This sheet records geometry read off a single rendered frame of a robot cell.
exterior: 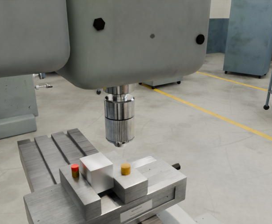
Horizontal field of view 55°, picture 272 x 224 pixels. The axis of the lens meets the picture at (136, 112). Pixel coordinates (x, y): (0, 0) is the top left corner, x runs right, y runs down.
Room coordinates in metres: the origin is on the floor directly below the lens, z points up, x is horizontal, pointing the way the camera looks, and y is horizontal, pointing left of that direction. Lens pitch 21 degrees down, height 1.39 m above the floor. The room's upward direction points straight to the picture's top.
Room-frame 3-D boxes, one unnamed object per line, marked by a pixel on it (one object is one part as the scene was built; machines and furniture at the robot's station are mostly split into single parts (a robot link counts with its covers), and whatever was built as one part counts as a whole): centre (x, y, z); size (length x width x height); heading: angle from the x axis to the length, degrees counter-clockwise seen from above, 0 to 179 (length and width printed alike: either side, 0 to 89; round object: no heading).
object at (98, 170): (0.48, 0.09, 1.06); 0.06 x 0.05 x 0.06; 34
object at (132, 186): (0.51, 0.04, 1.04); 0.15 x 0.06 x 0.04; 34
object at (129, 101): (0.38, 0.03, 1.26); 0.05 x 0.05 x 0.01
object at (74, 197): (0.50, 0.06, 1.00); 0.35 x 0.15 x 0.11; 124
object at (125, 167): (0.49, 0.02, 1.07); 0.02 x 0.02 x 0.02
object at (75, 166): (0.48, 0.13, 1.07); 0.02 x 0.02 x 0.03
